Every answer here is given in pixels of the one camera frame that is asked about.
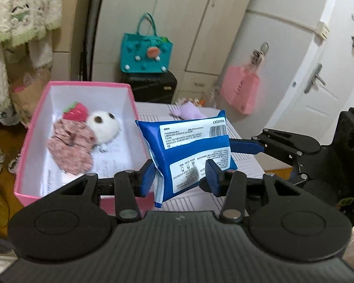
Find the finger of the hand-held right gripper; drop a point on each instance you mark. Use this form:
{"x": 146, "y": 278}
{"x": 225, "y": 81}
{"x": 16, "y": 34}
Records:
{"x": 299, "y": 177}
{"x": 247, "y": 148}

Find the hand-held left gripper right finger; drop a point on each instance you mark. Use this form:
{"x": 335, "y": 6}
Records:
{"x": 214, "y": 178}

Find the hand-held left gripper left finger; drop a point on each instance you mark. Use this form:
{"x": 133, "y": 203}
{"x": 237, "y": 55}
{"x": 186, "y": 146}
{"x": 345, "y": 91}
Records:
{"x": 147, "y": 179}

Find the blue tissue pack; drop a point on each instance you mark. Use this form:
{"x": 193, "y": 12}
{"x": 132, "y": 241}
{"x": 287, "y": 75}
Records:
{"x": 188, "y": 150}

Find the white panda plush toy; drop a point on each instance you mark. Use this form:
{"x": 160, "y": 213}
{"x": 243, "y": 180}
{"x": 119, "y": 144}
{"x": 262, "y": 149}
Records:
{"x": 106, "y": 126}

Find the plush doll with strawberry hat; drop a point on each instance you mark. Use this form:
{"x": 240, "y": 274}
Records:
{"x": 70, "y": 144}

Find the pink cardboard box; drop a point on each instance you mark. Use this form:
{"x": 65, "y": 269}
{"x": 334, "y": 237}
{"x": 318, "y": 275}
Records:
{"x": 112, "y": 94}

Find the red strawberry plush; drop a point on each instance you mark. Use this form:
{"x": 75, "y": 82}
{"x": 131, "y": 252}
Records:
{"x": 76, "y": 112}

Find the pink hanging bag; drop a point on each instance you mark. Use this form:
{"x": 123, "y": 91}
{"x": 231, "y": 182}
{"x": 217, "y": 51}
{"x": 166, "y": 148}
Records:
{"x": 239, "y": 91}

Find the purple plush bear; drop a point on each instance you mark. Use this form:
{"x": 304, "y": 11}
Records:
{"x": 188, "y": 112}

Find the colourful gift bag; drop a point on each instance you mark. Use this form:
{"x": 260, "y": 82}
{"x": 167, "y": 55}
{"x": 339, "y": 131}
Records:
{"x": 191, "y": 101}

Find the black suitcase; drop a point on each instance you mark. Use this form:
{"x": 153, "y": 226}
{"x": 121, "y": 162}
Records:
{"x": 147, "y": 88}

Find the white door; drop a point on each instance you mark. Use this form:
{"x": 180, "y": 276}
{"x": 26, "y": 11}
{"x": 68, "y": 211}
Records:
{"x": 336, "y": 64}

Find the teal felt handbag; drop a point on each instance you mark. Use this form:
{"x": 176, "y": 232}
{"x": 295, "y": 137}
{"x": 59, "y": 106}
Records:
{"x": 135, "y": 56}

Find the white wardrobe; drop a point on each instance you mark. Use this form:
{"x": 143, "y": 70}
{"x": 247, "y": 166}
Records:
{"x": 180, "y": 20}

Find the brown paper bag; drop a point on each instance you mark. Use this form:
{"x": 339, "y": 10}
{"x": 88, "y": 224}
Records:
{"x": 29, "y": 94}

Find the yellow bag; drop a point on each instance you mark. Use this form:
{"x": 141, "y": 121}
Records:
{"x": 0, "y": 209}

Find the cream fluffy garment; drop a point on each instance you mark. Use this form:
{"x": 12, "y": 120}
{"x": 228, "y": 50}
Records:
{"x": 0, "y": 73}

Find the cream knit sweater green trim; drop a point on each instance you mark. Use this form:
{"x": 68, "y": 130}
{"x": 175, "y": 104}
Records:
{"x": 23, "y": 3}

